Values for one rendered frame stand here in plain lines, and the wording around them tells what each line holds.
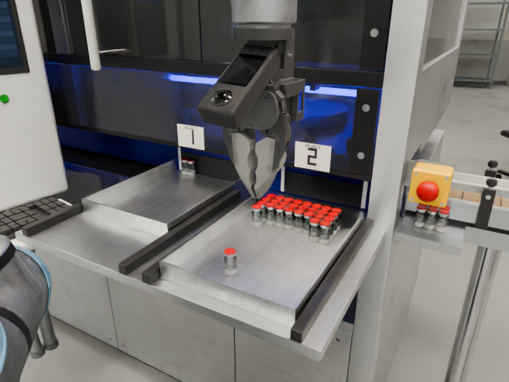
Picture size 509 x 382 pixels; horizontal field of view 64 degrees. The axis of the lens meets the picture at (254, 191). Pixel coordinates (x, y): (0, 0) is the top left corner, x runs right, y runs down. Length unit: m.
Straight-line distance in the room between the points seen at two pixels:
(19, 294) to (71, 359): 1.40
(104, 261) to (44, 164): 0.59
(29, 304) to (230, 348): 0.87
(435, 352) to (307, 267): 1.30
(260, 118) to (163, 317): 1.10
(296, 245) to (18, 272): 0.49
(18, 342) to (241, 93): 0.37
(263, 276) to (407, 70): 0.46
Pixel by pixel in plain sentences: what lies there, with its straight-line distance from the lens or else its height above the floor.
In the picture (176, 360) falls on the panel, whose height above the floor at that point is 0.18.
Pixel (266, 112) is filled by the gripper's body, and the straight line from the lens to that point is 0.49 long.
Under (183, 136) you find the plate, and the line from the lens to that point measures 1.10.
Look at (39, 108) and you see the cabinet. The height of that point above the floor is 1.07.
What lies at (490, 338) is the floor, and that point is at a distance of 2.18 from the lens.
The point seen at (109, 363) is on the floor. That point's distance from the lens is 1.91.
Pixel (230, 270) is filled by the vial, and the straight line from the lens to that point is 0.74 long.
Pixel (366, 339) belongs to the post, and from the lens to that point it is 1.11.
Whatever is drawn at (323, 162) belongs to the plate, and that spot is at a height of 1.01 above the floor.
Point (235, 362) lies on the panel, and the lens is 1.40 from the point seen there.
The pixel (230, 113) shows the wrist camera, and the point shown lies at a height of 1.22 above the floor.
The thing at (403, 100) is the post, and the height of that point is 1.16.
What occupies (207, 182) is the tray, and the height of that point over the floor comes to 0.88.
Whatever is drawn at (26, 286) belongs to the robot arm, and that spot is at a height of 0.99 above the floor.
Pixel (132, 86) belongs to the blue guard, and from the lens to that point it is 1.19.
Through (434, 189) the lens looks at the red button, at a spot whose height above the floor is 1.01.
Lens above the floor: 1.30
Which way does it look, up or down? 23 degrees down
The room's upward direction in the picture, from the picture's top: straight up
